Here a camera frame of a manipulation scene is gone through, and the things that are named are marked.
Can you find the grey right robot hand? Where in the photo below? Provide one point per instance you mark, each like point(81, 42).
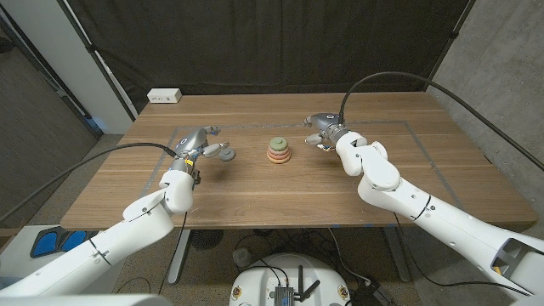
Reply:
point(329, 123)

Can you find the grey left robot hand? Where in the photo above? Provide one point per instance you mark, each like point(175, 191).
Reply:
point(193, 140)

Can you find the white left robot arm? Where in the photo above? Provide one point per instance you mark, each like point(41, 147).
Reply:
point(102, 246)

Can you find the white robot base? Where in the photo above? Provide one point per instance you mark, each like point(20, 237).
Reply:
point(263, 280)

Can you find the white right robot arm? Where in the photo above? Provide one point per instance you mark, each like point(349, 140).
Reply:
point(425, 212)

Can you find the white power strip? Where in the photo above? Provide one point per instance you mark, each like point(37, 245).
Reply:
point(164, 95)

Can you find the black backdrop curtain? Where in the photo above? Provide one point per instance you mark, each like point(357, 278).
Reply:
point(272, 42)

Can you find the black round floor fan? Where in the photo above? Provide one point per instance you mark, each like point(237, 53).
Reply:
point(207, 239)

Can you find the white table leg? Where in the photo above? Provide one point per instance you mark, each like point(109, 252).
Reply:
point(180, 259)

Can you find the black backdrop stand pole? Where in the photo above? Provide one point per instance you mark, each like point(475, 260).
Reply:
point(450, 40)
point(100, 64)

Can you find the grey round floor object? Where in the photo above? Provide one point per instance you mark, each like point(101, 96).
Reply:
point(242, 257)

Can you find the grey table leg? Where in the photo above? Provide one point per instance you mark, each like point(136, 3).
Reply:
point(397, 255)

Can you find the black power adapter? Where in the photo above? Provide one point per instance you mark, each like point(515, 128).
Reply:
point(372, 294)

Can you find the black router with antennas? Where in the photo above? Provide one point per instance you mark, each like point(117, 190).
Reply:
point(284, 295)

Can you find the white foot pedal blue pads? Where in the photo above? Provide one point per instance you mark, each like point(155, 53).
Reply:
point(44, 242)

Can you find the white robot torso edge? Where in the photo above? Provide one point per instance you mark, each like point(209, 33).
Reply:
point(85, 301)

